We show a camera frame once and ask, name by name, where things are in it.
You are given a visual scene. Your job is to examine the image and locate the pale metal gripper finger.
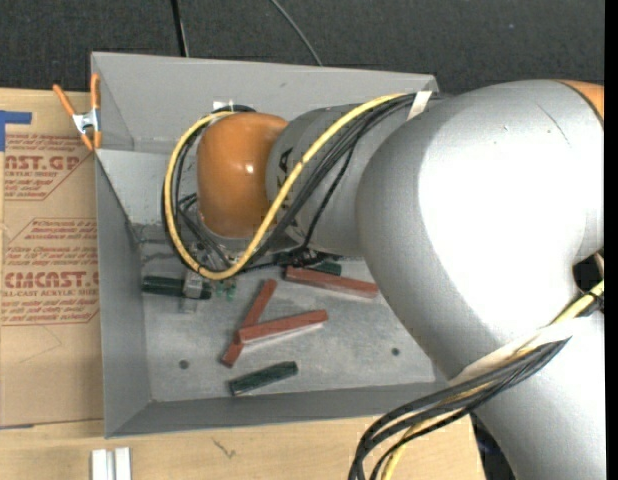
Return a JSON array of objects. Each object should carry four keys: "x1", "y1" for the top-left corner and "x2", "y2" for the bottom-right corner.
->
[{"x1": 178, "y1": 271, "x2": 206, "y2": 315}]

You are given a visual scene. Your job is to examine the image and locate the dark green flat block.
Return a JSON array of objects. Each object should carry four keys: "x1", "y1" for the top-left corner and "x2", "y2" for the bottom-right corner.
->
[
  {"x1": 274, "y1": 251, "x2": 343, "y2": 276},
  {"x1": 140, "y1": 275, "x2": 213, "y2": 301},
  {"x1": 228, "y1": 360, "x2": 300, "y2": 397}
]

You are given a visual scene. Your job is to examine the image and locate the red-brown flat block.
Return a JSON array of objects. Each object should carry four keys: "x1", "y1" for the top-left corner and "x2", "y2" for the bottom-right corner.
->
[
  {"x1": 282, "y1": 265, "x2": 380, "y2": 301},
  {"x1": 219, "y1": 278, "x2": 279, "y2": 369},
  {"x1": 236, "y1": 309, "x2": 330, "y2": 346}
]

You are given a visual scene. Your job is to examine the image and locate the brown cardboard board red print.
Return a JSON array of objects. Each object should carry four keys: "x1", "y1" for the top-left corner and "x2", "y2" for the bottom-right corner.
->
[{"x1": 0, "y1": 86, "x2": 106, "y2": 430}]

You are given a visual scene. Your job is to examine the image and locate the grey metal bin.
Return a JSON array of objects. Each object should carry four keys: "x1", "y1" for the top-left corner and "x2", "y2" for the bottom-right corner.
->
[{"x1": 90, "y1": 51, "x2": 449, "y2": 440}]

